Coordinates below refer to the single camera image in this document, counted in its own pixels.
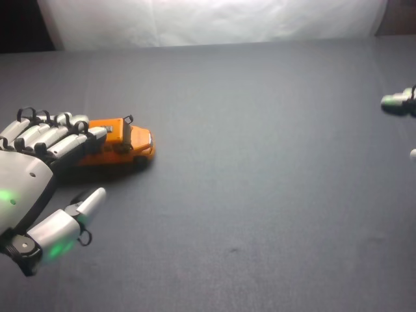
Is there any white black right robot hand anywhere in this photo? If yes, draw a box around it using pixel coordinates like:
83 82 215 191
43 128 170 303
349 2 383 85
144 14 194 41
380 84 416 163

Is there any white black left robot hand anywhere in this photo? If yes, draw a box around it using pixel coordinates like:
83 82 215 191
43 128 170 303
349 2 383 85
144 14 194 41
0 106 108 277

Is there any orange toy truck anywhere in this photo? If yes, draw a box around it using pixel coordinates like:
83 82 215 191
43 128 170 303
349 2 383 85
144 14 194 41
58 114 156 178

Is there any grey table cloth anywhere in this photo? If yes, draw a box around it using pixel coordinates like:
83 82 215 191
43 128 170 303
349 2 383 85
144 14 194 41
0 34 416 312

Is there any white backdrop sheet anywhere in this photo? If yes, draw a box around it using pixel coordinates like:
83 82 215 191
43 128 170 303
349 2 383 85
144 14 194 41
36 0 389 51

